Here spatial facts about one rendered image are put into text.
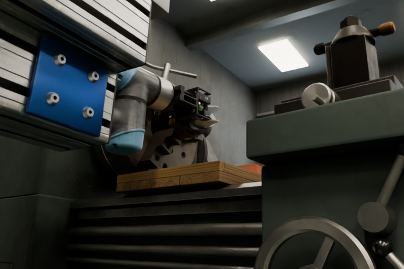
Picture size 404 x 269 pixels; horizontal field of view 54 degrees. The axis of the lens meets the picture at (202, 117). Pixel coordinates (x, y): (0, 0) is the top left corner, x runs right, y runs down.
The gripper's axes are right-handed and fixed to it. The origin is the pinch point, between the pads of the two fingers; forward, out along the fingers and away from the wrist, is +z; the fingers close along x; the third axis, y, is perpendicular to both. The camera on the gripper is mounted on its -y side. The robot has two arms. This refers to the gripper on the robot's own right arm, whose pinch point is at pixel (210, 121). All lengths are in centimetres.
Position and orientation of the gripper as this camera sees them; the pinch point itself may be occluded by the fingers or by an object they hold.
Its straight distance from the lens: 107.8
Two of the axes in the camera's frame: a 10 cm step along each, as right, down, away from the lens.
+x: 0.4, -9.4, 3.3
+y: 7.6, -1.8, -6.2
